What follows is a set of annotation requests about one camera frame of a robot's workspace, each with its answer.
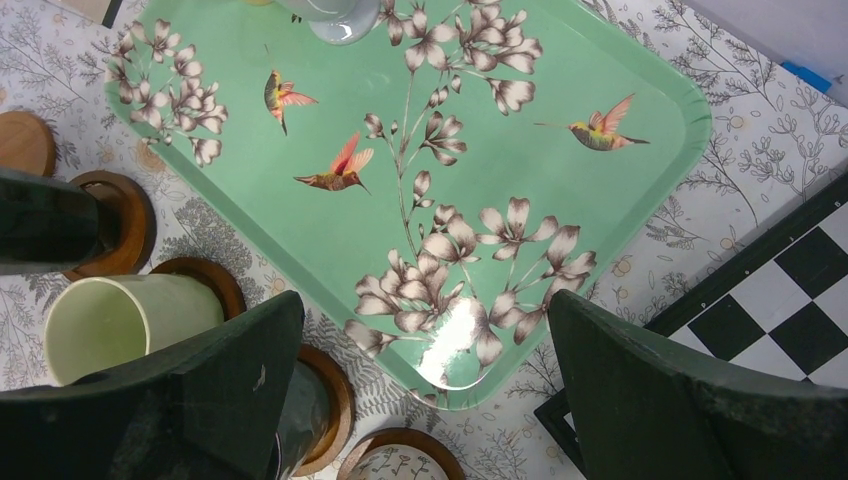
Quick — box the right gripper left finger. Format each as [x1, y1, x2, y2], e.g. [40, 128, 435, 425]
[1, 291, 305, 479]

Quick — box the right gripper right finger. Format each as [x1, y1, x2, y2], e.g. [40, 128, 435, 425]
[548, 290, 847, 479]

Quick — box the dark green mug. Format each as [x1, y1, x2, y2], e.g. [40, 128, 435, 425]
[265, 361, 330, 479]

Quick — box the brown wooden coaster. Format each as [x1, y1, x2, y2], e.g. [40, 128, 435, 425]
[63, 170, 157, 281]
[150, 257, 247, 321]
[337, 428, 466, 480]
[294, 344, 355, 476]

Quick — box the pale green mug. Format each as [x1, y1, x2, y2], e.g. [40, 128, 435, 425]
[44, 274, 225, 385]

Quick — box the black white chessboard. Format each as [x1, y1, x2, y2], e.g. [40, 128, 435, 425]
[536, 177, 847, 478]

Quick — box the patterned mug orange inside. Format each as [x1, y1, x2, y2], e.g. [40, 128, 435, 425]
[347, 444, 449, 480]

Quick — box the black mug white inside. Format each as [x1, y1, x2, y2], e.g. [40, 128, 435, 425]
[1, 167, 107, 275]

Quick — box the small light wooden coaster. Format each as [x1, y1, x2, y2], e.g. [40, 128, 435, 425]
[1, 111, 56, 177]

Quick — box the light blue mug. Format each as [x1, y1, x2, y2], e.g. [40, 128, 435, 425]
[279, 0, 381, 46]

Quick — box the floral tablecloth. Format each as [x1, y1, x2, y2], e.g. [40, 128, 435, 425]
[1, 1, 847, 479]

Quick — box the green serving tray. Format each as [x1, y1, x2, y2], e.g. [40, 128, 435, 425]
[105, 1, 711, 411]

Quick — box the blue tape strip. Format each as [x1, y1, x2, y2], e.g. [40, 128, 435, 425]
[781, 61, 832, 93]

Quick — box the light wooden block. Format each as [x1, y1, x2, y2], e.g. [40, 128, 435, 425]
[48, 0, 108, 25]

